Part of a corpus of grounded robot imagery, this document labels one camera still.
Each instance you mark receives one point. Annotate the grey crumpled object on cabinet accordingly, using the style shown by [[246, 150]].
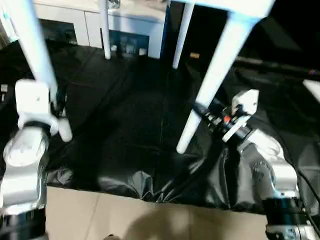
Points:
[[113, 3]]

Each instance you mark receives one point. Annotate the plain white cup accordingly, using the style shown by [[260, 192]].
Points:
[[142, 51]]

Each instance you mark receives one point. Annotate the black work mat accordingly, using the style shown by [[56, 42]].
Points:
[[125, 112]]

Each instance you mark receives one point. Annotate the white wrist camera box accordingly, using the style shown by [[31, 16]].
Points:
[[246, 100], [32, 100]]

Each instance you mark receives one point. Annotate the white sideboard cabinet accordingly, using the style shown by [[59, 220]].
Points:
[[62, 15]]

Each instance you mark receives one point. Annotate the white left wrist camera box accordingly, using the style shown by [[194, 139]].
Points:
[[32, 100]]

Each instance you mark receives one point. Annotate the black flat monitor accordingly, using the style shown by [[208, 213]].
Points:
[[275, 65]]

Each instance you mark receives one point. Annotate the white board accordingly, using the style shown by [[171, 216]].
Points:
[[312, 90]]

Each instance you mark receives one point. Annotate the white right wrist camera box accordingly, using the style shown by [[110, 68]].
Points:
[[246, 100]]

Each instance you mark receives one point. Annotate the small white cup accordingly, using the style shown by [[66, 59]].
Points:
[[114, 47]]

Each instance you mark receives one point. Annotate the white plastic table leg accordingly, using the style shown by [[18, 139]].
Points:
[[35, 37], [182, 37], [105, 30], [225, 62]]

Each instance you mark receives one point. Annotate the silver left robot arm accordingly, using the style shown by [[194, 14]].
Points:
[[22, 162]]

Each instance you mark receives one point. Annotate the small gold label plate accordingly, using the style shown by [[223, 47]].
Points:
[[194, 55]]

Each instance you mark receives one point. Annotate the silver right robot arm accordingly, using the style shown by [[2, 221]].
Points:
[[275, 175]]

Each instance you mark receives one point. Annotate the black speaker cabinet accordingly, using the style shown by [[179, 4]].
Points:
[[205, 32]]

